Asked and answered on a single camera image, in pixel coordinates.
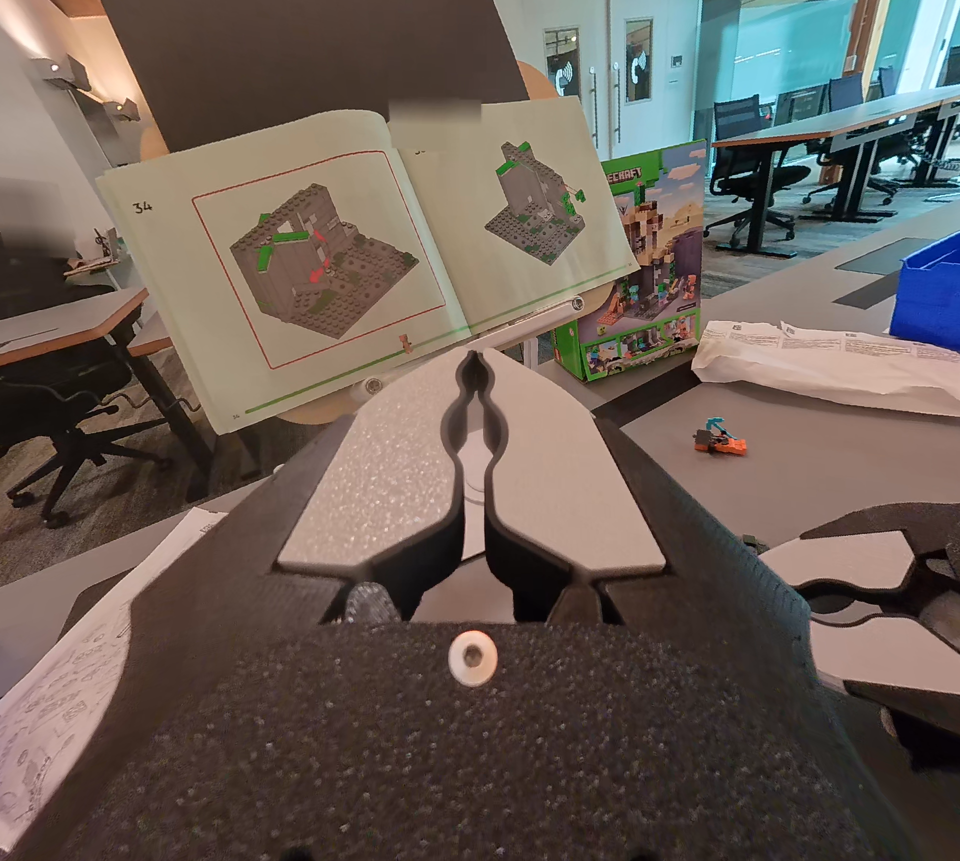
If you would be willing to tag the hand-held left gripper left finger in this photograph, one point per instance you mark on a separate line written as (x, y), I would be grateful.
(360, 493)

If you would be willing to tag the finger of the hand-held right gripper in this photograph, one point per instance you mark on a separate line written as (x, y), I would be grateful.
(847, 561)
(885, 651)

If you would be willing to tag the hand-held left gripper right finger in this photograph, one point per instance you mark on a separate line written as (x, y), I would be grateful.
(577, 493)

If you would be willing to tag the white and wooden book stand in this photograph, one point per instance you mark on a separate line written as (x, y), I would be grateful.
(525, 318)

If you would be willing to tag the brick instruction booklet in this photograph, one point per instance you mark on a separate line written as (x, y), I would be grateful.
(180, 276)

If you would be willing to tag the office desk with orange edge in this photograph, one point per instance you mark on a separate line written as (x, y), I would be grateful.
(75, 317)

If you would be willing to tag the long office desk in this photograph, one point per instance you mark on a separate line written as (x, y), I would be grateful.
(862, 118)

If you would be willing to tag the small orange brick figure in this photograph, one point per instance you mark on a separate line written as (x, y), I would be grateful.
(724, 442)

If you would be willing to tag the white paper bag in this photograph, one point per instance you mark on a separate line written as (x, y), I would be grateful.
(825, 366)

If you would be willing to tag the blue plastic bin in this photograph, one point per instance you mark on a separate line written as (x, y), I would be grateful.
(930, 298)

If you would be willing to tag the green toy brick set box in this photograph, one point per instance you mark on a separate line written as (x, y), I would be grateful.
(660, 261)

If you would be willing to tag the black office chair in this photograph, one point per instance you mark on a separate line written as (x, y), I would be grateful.
(739, 126)
(45, 388)
(846, 94)

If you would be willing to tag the paper bag with line drawings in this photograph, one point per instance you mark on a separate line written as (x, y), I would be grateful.
(60, 688)

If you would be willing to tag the white booth door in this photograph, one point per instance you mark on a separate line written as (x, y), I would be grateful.
(660, 118)
(540, 111)

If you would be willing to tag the dark grey board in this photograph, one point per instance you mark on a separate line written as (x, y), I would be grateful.
(300, 13)

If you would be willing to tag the grey wall lamp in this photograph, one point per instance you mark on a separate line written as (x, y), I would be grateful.
(120, 109)
(67, 75)

